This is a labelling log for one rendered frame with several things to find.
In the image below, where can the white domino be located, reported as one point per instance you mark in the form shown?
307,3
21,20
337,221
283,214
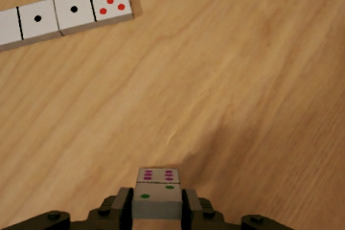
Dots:
74,16
28,24
157,194

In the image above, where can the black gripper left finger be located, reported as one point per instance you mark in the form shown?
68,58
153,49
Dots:
116,214

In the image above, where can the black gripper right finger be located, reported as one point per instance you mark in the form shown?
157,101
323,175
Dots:
194,218

